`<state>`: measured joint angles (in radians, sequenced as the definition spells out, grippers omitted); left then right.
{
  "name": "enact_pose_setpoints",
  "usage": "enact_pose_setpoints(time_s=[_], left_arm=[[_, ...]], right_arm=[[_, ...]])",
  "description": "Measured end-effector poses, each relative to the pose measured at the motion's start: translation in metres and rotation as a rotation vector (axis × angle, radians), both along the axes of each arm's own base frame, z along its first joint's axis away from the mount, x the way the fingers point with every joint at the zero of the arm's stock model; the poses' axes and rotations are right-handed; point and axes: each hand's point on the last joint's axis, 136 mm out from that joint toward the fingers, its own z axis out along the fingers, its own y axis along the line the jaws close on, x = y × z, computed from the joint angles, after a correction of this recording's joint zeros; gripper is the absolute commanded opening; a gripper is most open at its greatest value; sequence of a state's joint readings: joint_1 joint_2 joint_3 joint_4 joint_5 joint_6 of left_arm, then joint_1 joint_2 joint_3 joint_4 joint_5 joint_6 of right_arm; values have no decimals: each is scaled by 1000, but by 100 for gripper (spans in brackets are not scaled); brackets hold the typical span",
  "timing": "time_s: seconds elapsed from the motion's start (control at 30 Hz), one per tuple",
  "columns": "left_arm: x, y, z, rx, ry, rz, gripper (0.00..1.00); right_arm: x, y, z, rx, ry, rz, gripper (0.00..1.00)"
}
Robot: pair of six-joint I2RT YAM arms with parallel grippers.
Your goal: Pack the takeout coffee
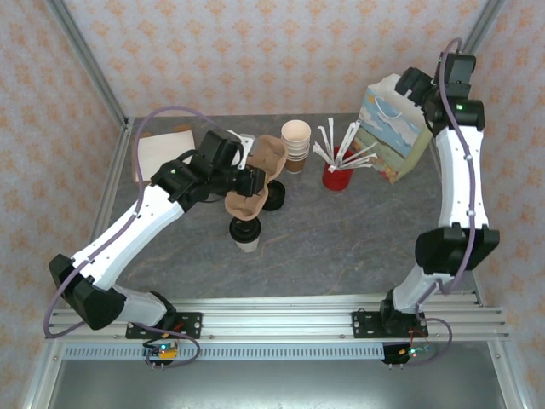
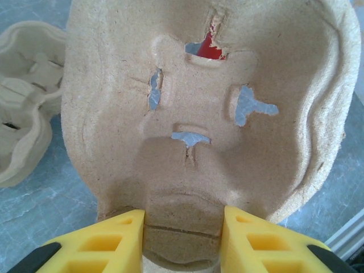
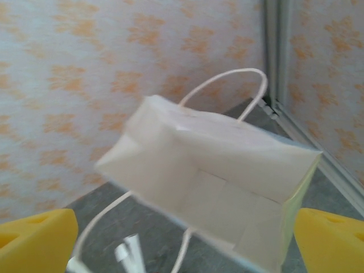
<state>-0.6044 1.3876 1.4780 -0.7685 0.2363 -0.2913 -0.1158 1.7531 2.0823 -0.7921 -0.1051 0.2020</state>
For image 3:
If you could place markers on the white paper-wrapped straw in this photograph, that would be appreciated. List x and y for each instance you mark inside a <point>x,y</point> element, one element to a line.
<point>133,253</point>
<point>120,256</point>

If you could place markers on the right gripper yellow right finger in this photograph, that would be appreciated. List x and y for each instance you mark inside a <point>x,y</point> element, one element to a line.
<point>332,247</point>

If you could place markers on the aluminium frame post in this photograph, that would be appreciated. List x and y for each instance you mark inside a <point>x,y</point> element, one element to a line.
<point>277,57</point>

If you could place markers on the landscape print paper gift bag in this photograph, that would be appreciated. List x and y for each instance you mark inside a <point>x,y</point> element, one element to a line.
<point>199,156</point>

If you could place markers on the aluminium side frame rail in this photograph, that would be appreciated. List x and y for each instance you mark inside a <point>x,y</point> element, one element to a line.
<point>312,153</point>

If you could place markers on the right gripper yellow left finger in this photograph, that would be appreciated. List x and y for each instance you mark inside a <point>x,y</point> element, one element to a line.
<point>34,244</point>

